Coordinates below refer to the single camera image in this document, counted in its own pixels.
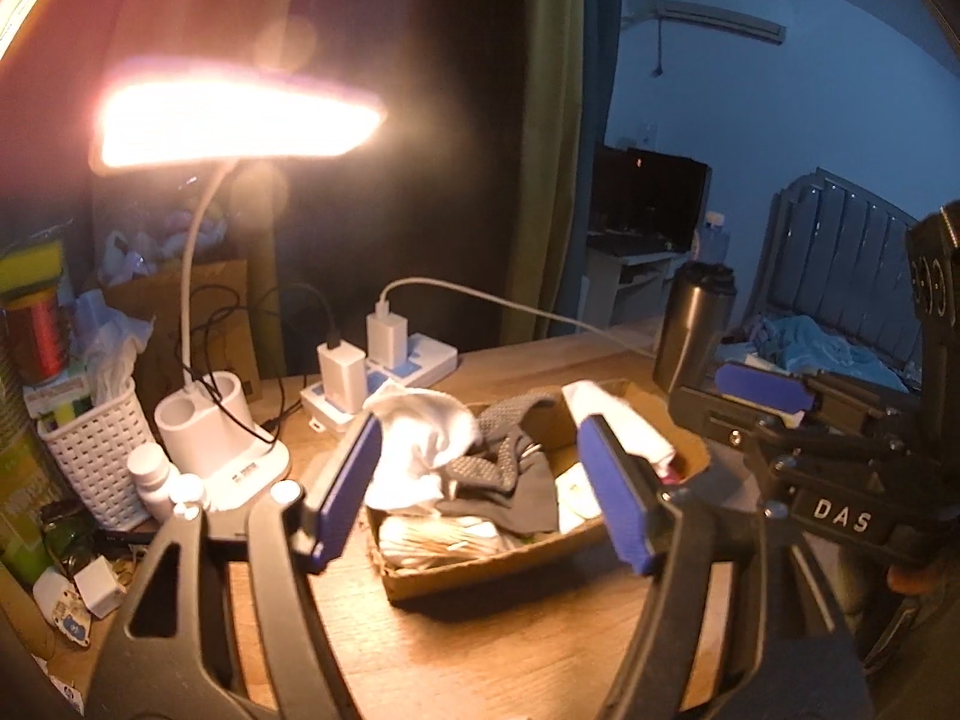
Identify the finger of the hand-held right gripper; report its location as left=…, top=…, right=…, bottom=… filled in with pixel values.
left=716, top=361, right=912, bottom=428
left=670, top=388, right=796, bottom=466

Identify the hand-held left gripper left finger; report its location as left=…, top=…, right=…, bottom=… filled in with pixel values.
left=90, top=409, right=383, bottom=720

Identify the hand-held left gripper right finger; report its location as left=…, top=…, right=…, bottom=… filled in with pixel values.
left=577, top=414, right=875, bottom=720

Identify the white waffle towel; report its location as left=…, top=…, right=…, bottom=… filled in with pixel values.
left=562, top=381, right=677, bottom=479

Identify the white fluffy towel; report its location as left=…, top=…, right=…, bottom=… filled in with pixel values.
left=364, top=386, right=481, bottom=512

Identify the tissue packet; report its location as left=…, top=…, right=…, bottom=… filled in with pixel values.
left=377, top=516, right=505, bottom=565

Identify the dark grey sock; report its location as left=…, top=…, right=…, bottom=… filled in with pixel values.
left=439, top=390, right=565, bottom=535

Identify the cardboard box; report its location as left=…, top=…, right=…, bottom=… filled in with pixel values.
left=365, top=379, right=710, bottom=602

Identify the blue blanket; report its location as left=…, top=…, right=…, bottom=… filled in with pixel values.
left=720, top=315, right=913, bottom=392

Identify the steel tumbler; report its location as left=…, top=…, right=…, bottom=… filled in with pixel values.
left=652, top=262, right=738, bottom=395

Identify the white desk lamp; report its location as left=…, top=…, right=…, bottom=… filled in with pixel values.
left=90, top=56, right=388, bottom=512

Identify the white power strip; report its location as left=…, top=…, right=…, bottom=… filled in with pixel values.
left=300, top=334, right=458, bottom=434

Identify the grey padded headboard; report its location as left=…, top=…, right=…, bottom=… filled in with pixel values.
left=754, top=169, right=920, bottom=392

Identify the clear plastic bottle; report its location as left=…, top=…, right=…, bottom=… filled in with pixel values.
left=693, top=214, right=732, bottom=265

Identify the white television stand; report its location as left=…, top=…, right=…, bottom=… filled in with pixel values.
left=585, top=232, right=677, bottom=328

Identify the brown cardboard carton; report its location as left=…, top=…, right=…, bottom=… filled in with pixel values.
left=105, top=259, right=260, bottom=403

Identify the large white pill bottle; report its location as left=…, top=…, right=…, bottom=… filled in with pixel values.
left=127, top=444, right=181, bottom=520

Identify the black television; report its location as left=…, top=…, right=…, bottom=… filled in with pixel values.
left=592, top=146, right=713, bottom=254

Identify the white woven plastic basket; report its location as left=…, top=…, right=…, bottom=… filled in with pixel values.
left=37, top=375, right=155, bottom=530

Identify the loose white power adapter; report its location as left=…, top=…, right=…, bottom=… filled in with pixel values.
left=73, top=561, right=125, bottom=617

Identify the white plastic bag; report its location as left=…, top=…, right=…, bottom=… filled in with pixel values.
left=71, top=229, right=227, bottom=407

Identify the small patterned white case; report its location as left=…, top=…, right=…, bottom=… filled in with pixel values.
left=34, top=570, right=92, bottom=647

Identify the green printed packet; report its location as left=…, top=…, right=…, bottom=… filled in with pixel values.
left=0, top=390, right=55, bottom=587

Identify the green curtain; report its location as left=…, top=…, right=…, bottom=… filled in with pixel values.
left=501, top=0, right=587, bottom=347

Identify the red can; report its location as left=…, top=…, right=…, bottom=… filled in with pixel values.
left=4, top=289, right=73, bottom=385

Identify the white air conditioner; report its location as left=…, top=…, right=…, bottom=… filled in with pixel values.
left=621, top=0, right=788, bottom=47

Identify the yellow green sponge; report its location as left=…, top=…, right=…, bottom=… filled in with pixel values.
left=0, top=232, right=70, bottom=295

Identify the black cable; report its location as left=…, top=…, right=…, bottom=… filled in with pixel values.
left=187, top=283, right=340, bottom=442

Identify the white charging cable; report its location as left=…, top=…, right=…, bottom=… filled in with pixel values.
left=375, top=277, right=655, bottom=355

